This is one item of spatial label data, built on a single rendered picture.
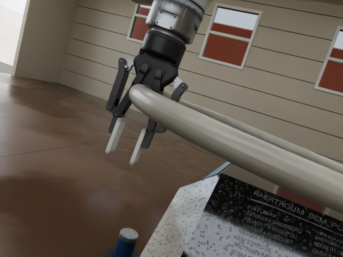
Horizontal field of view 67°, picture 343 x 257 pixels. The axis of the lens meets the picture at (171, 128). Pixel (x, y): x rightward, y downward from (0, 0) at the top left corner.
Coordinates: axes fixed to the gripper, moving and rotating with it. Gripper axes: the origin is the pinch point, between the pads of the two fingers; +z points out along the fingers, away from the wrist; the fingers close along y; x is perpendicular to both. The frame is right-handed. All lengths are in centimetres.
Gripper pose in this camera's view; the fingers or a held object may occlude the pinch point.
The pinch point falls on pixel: (127, 142)
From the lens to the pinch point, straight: 49.4
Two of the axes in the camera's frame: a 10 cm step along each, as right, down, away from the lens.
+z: -3.7, 9.2, 1.4
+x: 2.0, -0.7, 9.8
